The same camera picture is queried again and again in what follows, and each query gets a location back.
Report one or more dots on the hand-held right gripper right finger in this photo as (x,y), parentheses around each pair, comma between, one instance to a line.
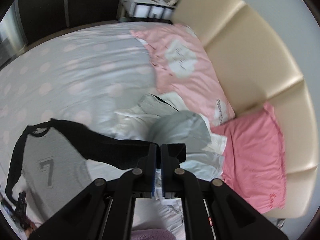
(165,180)

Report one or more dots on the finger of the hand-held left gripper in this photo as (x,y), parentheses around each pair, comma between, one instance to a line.
(21,205)

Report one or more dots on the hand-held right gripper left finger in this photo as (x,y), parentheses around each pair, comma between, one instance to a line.
(153,180)

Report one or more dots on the grey shirt with black sleeves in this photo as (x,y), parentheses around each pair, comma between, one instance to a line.
(62,155)

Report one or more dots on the pile of white clothes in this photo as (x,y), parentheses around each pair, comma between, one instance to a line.
(200,165)

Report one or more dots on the light blue garment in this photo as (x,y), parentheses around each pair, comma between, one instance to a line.
(180,127)

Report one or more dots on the purple fluffy robe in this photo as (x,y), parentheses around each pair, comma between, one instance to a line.
(152,235)

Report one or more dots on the grey striped garment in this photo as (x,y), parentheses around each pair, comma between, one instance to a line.
(155,106)

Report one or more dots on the plain pink pillow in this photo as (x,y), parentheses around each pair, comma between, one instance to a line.
(250,155)

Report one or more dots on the pink pillow with cloud print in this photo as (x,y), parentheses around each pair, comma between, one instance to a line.
(190,80)

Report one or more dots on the beige padded headboard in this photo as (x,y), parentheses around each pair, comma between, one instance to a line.
(262,67)

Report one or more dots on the white nightstand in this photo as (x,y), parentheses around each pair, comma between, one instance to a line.
(140,7)

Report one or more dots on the black sliding wardrobe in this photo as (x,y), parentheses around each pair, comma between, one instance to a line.
(45,5)

